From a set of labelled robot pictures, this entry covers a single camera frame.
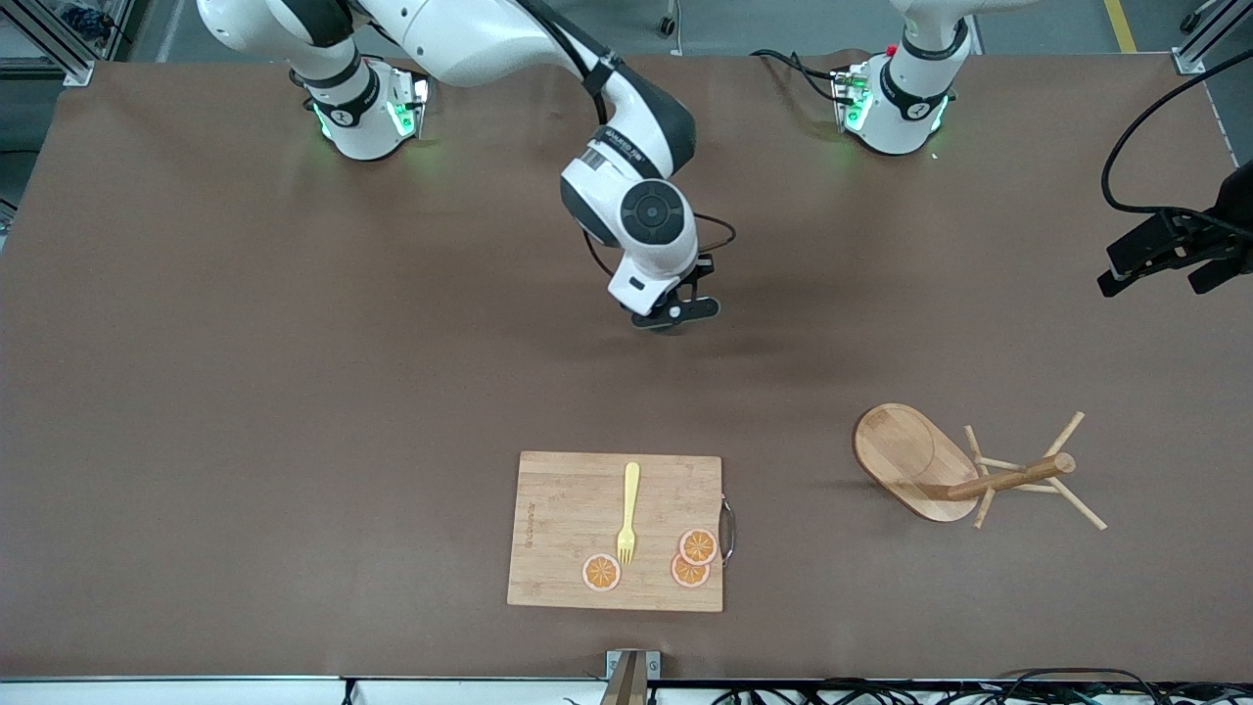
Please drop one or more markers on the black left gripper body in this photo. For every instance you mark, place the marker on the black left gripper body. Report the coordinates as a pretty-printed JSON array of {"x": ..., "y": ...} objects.
[{"x": 1226, "y": 223}]

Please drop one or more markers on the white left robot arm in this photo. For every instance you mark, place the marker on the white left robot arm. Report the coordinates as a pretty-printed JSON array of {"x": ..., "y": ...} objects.
[{"x": 905, "y": 108}]

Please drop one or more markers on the wooden mug rack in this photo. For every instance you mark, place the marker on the wooden mug rack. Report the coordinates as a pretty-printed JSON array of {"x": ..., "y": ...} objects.
[{"x": 901, "y": 455}]

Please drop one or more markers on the yellow fork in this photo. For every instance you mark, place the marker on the yellow fork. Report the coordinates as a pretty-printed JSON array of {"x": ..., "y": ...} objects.
[{"x": 630, "y": 499}]

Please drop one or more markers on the black caster wheel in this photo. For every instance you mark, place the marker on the black caster wheel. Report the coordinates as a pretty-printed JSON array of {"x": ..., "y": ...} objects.
[
  {"x": 1192, "y": 20},
  {"x": 670, "y": 24}
]

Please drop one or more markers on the bamboo cutting board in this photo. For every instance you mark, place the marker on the bamboo cutting board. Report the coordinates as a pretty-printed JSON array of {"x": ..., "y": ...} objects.
[{"x": 568, "y": 529}]

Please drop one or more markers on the orange slice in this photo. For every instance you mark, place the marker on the orange slice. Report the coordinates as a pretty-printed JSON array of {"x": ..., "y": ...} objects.
[
  {"x": 685, "y": 576},
  {"x": 601, "y": 573},
  {"x": 698, "y": 546}
]

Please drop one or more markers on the brown pole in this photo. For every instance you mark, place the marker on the brown pole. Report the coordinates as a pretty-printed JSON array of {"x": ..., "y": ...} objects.
[{"x": 626, "y": 685}]

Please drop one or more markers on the grey metal bracket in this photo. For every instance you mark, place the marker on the grey metal bracket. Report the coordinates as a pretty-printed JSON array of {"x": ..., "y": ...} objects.
[{"x": 652, "y": 664}]

